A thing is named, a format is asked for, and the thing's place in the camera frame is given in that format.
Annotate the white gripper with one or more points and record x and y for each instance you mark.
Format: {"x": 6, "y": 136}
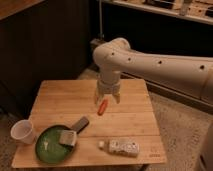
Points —
{"x": 103, "y": 88}

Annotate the orange carrot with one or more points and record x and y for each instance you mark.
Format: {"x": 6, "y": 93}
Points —
{"x": 102, "y": 107}

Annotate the wooden table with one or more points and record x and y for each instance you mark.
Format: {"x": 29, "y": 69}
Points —
{"x": 70, "y": 104}

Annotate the plastic water bottle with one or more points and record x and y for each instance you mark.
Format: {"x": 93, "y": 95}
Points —
{"x": 120, "y": 147}

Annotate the grey sponge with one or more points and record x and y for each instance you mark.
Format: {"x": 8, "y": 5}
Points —
{"x": 68, "y": 137}

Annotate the green frying pan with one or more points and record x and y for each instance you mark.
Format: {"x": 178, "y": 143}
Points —
{"x": 48, "y": 149}

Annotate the white paper cup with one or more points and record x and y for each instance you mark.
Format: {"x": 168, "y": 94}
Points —
{"x": 23, "y": 131}

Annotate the cluttered background shelf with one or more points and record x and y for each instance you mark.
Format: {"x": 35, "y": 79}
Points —
{"x": 200, "y": 11}

